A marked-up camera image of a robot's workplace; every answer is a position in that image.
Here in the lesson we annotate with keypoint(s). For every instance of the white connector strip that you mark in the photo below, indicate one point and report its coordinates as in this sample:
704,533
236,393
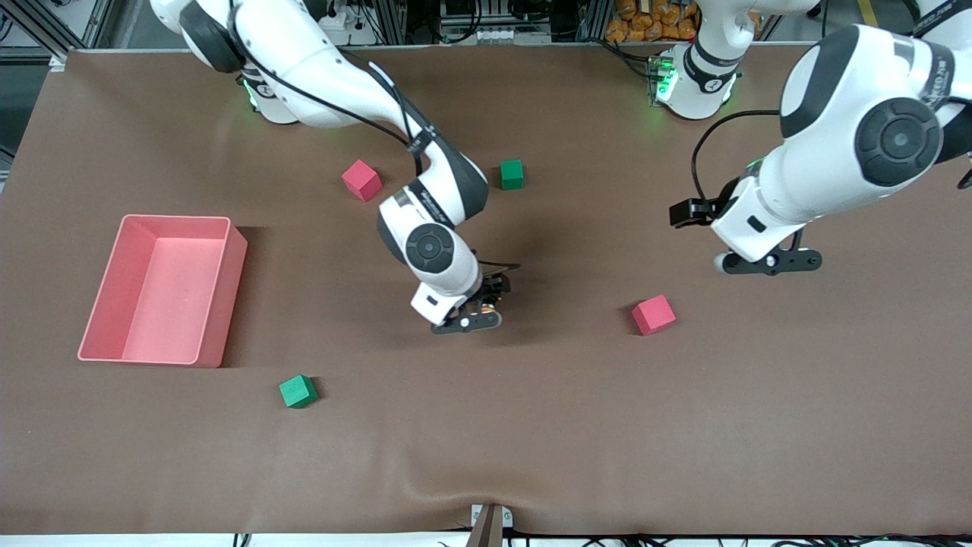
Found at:
512,36

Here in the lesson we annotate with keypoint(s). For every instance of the pink foam cube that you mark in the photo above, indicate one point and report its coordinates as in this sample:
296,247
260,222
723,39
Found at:
361,180
653,315

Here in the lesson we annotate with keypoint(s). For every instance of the white power strip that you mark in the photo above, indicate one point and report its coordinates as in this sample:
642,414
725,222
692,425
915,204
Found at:
349,23

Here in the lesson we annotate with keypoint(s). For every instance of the green foam cube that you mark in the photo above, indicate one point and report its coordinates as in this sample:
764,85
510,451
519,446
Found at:
512,175
298,391

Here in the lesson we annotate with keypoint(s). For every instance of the brown table cover mat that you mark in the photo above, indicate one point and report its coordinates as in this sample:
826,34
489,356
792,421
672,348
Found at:
486,425

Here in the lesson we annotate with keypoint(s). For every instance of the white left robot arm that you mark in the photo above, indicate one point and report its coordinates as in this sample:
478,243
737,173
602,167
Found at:
835,152

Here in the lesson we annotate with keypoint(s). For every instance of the aluminium frame profile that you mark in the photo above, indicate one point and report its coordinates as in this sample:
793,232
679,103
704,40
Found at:
42,30
594,21
389,23

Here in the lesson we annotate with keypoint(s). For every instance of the orange button with black base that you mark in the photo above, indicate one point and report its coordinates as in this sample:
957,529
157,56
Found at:
487,308

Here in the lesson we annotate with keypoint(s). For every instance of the pink plastic bin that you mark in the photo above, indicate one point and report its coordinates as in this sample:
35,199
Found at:
175,304

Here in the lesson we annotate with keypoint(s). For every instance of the orange packaged goods pile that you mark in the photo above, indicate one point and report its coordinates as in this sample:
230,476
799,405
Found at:
645,26

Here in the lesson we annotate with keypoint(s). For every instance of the grey metal mount bracket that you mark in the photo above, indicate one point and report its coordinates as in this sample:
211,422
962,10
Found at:
493,520

